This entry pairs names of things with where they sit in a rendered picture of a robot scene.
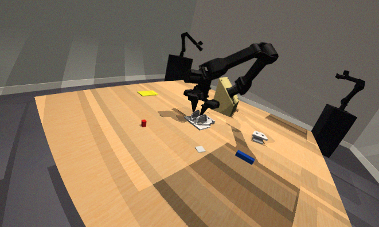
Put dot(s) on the dark blue rectangular bar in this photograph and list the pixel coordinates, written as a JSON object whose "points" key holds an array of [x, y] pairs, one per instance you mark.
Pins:
{"points": [[245, 157]]}

